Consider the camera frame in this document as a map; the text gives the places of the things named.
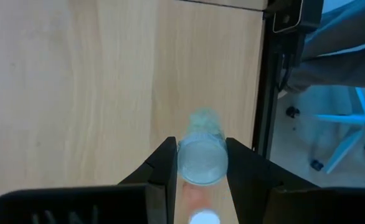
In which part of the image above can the black camera cable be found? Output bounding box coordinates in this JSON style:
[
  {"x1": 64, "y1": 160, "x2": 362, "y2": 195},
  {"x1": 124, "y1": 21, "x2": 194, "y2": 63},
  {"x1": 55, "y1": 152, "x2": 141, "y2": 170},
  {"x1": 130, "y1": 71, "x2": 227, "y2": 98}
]
[{"x1": 275, "y1": 32, "x2": 298, "y2": 93}]

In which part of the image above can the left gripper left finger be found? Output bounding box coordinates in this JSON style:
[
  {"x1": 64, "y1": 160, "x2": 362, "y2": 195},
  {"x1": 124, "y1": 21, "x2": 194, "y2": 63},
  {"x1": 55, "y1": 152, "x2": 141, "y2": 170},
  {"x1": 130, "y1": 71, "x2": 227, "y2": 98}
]
[{"x1": 118, "y1": 136, "x2": 179, "y2": 224}]

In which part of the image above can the small pink medicine bottle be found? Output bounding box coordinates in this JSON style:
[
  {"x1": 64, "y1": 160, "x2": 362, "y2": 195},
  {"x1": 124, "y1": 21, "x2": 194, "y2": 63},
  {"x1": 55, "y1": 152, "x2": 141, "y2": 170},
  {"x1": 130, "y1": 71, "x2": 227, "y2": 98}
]
[{"x1": 182, "y1": 182, "x2": 229, "y2": 224}]

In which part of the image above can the person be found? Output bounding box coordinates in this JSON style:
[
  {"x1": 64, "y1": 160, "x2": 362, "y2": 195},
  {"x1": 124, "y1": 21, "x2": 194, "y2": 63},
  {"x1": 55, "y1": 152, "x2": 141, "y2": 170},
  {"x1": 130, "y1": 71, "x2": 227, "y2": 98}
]
[{"x1": 287, "y1": 0, "x2": 365, "y2": 94}]

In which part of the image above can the small clear green medicine bottle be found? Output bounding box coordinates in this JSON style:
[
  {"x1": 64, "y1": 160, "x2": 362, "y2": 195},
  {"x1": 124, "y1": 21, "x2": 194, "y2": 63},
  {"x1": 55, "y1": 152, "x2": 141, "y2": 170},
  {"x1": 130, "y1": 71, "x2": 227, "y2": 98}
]
[{"x1": 176, "y1": 107, "x2": 229, "y2": 187}]

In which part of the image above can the black camera box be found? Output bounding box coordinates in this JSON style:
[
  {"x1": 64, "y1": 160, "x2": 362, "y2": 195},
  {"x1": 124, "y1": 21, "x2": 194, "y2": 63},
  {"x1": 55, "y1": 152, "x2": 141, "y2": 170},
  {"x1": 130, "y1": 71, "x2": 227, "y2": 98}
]
[{"x1": 265, "y1": 0, "x2": 324, "y2": 34}]

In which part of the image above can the black metal table frame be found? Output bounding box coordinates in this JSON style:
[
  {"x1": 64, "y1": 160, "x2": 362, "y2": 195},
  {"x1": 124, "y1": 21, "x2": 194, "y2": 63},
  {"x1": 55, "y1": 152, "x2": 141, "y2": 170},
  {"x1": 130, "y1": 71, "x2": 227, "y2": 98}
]
[{"x1": 251, "y1": 0, "x2": 305, "y2": 159}]

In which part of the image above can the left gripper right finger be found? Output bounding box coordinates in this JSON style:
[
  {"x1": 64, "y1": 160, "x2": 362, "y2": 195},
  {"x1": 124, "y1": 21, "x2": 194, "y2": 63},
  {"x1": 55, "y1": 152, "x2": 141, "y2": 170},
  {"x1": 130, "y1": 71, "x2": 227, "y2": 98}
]
[{"x1": 225, "y1": 137, "x2": 317, "y2": 224}]

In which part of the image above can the office chair star base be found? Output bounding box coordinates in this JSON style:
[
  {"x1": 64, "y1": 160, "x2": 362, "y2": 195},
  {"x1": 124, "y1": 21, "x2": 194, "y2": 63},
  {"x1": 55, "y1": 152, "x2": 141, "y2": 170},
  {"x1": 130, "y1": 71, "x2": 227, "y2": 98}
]
[{"x1": 285, "y1": 86, "x2": 365, "y2": 175}]

